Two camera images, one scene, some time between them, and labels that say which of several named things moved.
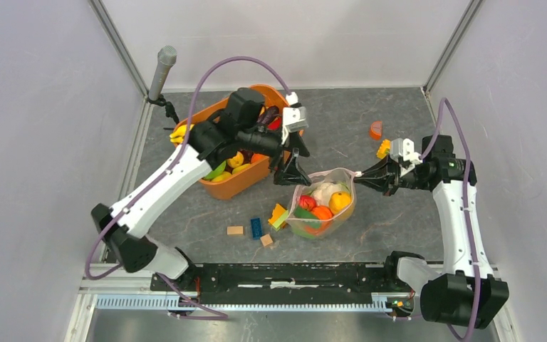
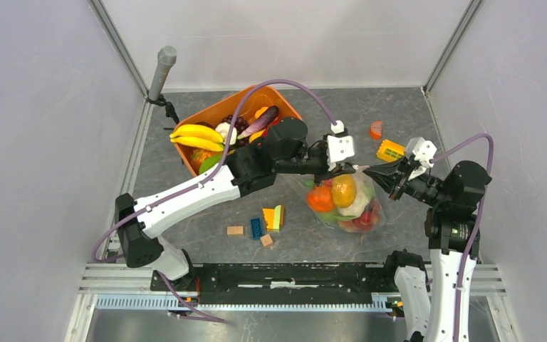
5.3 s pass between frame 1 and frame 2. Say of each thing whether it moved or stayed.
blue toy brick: stayed
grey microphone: stayed
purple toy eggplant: stayed
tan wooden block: stayed
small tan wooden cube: stayed
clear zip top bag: moved
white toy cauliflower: moved
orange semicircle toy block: stayed
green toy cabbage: moved
